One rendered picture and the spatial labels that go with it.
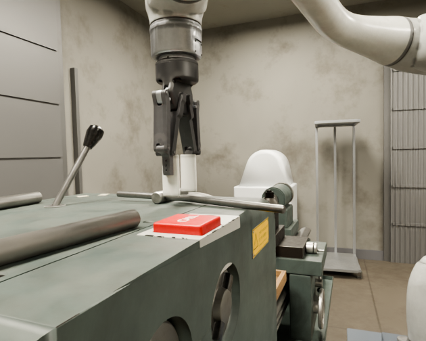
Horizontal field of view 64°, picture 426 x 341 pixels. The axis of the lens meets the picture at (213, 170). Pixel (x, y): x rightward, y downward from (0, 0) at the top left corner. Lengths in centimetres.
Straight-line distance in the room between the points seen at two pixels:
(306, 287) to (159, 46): 109
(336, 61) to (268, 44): 91
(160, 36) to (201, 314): 43
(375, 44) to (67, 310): 72
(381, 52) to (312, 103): 378
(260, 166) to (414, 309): 306
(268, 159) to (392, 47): 315
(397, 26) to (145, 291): 70
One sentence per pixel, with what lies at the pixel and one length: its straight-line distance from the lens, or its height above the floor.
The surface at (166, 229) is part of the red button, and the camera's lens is 38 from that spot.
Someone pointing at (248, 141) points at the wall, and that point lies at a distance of 467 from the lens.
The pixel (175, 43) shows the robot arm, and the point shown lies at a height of 152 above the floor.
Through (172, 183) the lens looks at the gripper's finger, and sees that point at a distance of 57.
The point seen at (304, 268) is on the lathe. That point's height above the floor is 89.
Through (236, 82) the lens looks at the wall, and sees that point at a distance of 480.
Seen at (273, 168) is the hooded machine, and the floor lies 116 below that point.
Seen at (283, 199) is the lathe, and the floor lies 108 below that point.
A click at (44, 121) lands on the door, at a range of 311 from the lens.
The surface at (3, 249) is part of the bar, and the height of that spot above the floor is 127.
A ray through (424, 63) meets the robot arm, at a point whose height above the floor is 152.
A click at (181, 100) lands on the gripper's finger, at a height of 143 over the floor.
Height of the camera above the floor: 134
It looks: 3 degrees down
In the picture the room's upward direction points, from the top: 1 degrees counter-clockwise
